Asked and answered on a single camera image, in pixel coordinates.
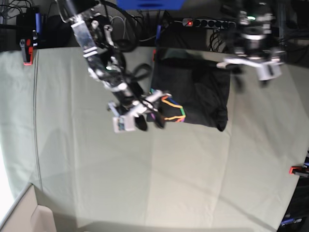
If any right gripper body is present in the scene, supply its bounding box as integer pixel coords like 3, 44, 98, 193
108, 90, 170, 133

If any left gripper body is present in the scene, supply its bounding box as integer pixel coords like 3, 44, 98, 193
216, 52, 284, 81

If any black t-shirt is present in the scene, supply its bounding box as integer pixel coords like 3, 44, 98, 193
150, 48, 231, 132

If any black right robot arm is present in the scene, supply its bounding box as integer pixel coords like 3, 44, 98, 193
56, 0, 170, 133

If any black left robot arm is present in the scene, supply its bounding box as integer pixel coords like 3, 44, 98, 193
217, 0, 284, 92

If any red black table clamp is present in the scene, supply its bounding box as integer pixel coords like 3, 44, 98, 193
152, 49, 156, 62

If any white power strip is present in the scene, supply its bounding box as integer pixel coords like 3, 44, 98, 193
182, 18, 236, 30

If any green table cloth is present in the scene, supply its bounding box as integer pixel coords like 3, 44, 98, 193
0, 47, 309, 232

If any blue plastic bin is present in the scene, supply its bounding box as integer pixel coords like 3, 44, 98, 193
116, 0, 184, 10

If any red black side clamp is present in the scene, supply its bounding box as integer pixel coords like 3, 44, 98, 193
289, 157, 309, 178

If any red black left clamp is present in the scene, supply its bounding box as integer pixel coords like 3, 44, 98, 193
19, 39, 33, 66

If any cardboard box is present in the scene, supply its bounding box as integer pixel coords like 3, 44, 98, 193
0, 183, 56, 232

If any black cable bundle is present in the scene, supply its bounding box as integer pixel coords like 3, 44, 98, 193
207, 30, 229, 53

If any white cable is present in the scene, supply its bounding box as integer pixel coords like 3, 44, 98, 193
106, 14, 157, 46

